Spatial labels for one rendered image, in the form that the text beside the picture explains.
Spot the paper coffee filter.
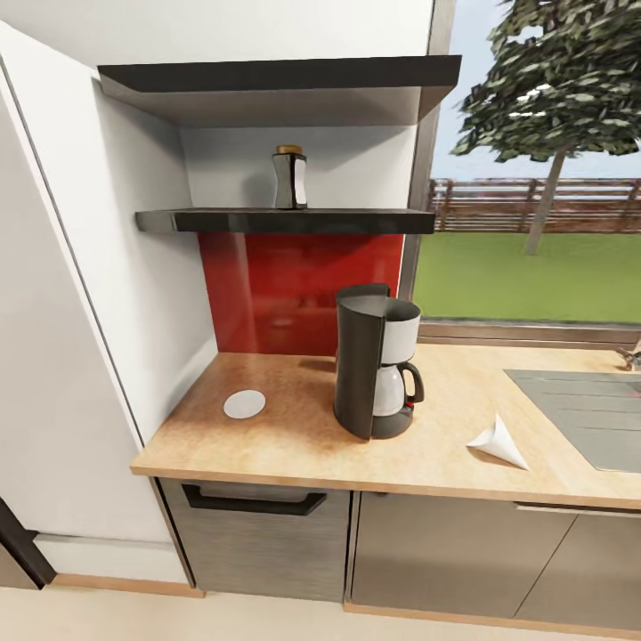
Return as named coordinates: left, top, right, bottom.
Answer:
left=467, top=414, right=530, bottom=471

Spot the bottle of coffee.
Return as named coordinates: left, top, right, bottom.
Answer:
left=272, top=145, right=308, bottom=210

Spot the saucer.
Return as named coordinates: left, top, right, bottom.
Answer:
left=221, top=390, right=265, bottom=418

